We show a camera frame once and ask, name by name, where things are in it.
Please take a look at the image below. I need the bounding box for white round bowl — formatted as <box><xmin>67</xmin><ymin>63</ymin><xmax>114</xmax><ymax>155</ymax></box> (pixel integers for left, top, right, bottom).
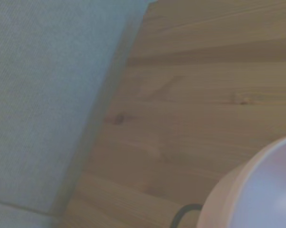
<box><xmin>196</xmin><ymin>134</ymin><xmax>286</xmax><ymax>228</ymax></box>

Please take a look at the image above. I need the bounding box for black cable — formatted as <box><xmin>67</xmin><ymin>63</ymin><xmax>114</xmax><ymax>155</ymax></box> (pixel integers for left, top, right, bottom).
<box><xmin>170</xmin><ymin>203</ymin><xmax>204</xmax><ymax>228</ymax></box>

